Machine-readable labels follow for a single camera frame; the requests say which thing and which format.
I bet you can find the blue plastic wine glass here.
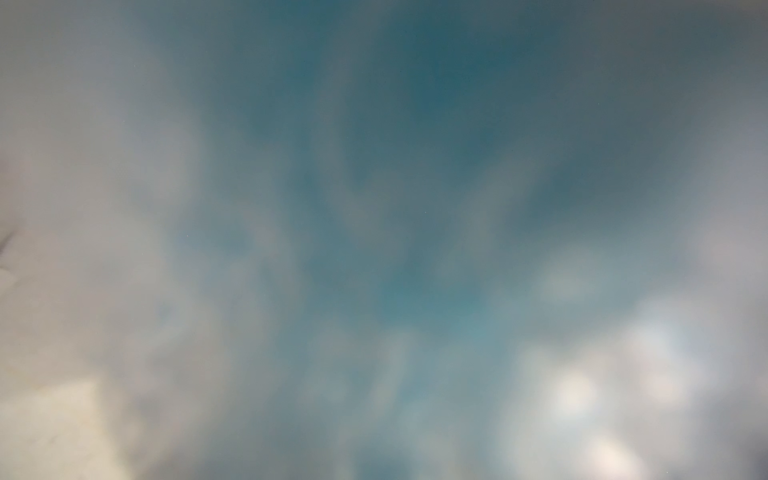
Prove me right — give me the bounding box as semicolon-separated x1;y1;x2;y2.
137;1;680;479

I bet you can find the clear bubble wrap sheet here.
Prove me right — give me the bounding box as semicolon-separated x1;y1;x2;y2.
1;1;767;479

